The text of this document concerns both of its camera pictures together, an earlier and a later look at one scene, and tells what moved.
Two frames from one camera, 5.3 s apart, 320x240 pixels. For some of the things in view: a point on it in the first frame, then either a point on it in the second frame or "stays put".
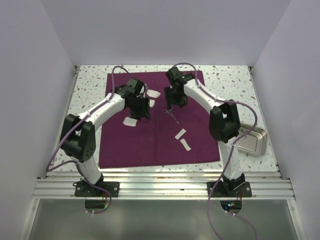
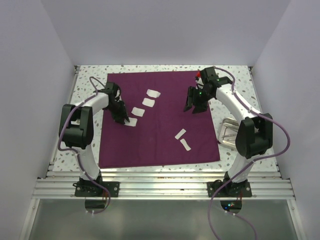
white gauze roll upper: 180,134 stays put
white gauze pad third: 151,102 stays put
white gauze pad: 130,122 stays put
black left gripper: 144,112 to 118,118
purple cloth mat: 172,134 stays put
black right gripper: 170,100 to 192,100
